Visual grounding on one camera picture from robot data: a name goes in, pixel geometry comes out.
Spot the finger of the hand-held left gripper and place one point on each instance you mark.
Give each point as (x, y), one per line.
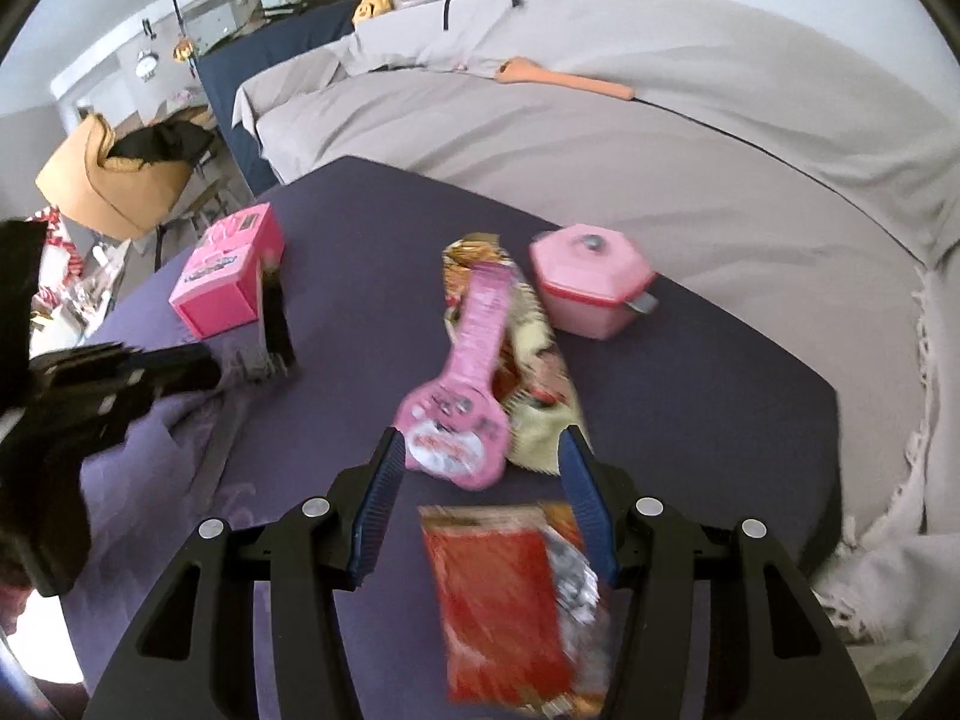
(276, 322)

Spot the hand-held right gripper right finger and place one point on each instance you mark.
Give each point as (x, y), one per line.
(589, 510)

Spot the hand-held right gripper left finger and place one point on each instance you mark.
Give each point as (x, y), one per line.
(375, 510)

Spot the red snack packet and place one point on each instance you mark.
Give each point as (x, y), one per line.
(495, 600)

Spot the pink toy box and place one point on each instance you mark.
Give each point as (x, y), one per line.
(225, 285)

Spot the purple tablecloth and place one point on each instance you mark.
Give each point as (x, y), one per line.
(360, 240)

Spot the red white striped cloth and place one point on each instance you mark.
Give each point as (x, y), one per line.
(64, 247)

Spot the yellow printed snack wrapper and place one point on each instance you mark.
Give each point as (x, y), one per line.
(540, 360)

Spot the brown cardboard box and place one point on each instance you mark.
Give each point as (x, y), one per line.
(75, 187)

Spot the pink toy guitar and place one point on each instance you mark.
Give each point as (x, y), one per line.
(480, 330)

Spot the black bag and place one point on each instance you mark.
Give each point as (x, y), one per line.
(157, 142)

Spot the pink toy pot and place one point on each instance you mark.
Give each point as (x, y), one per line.
(592, 277)

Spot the dark blue blanket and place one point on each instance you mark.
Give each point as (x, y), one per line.
(247, 67)

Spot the glass display cabinet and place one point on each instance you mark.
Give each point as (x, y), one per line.
(225, 7)

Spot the yellow plush toy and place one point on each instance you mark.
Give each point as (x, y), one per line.
(373, 6)

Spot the beige covered sofa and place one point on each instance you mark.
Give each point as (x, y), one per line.
(675, 165)

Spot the orange back scratcher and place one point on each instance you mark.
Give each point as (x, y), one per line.
(570, 80)

